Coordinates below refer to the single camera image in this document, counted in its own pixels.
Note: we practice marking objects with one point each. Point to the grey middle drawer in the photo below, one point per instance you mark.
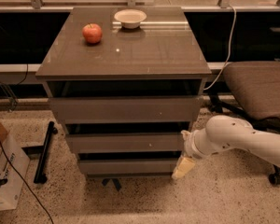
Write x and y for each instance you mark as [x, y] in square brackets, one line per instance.
[126, 137]

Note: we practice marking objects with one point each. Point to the grey drawer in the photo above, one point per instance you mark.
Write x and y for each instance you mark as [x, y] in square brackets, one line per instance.
[128, 163]
[119, 101]
[126, 137]

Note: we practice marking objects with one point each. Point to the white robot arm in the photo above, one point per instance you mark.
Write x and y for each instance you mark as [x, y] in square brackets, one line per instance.
[222, 133]

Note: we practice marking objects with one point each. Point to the white bowl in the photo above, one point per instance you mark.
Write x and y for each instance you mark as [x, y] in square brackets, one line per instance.
[130, 18]

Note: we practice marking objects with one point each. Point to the grey bottom drawer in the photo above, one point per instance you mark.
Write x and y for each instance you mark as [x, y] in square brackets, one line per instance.
[128, 163]

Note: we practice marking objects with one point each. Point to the grey drawer cabinet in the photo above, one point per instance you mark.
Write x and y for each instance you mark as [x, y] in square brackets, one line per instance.
[162, 47]

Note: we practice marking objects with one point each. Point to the white cardboard box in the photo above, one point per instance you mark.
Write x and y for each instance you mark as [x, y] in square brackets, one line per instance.
[13, 166]

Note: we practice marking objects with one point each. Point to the grey top drawer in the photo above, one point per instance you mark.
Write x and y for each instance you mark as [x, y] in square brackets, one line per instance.
[119, 101]

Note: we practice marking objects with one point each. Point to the grey office chair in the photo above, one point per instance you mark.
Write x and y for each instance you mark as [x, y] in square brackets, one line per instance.
[255, 86]

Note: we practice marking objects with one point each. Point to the black metal bar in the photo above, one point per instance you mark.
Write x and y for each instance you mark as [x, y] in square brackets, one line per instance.
[40, 176]

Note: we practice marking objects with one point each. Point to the red apple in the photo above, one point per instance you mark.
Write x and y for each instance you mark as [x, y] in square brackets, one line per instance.
[92, 33]

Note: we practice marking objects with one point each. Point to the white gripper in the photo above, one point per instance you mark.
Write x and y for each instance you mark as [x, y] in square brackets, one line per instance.
[189, 146]

